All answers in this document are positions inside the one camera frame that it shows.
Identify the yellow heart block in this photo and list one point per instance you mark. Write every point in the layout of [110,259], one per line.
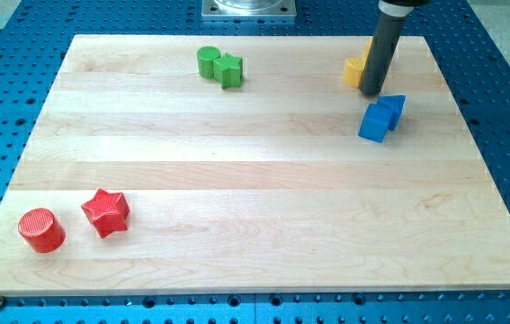
[353,69]

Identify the light wooden board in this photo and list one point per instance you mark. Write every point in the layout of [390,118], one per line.
[262,188]

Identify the green star block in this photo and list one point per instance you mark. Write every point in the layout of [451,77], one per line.
[228,71]

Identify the green cylinder block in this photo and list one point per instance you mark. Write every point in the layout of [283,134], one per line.
[205,60]

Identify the blue cube block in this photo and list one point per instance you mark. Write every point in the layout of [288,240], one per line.
[375,122]

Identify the blue triangle block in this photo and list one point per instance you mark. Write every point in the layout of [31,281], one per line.
[396,104]

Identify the red star block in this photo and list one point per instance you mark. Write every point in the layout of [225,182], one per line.
[107,212]

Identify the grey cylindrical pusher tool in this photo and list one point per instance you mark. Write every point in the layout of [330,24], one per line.
[393,17]

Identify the red cylinder block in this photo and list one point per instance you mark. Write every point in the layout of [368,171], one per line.
[41,230]

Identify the blue perforated metal table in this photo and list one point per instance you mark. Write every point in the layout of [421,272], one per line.
[33,42]

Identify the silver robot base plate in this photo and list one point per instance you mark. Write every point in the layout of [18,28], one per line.
[242,9]

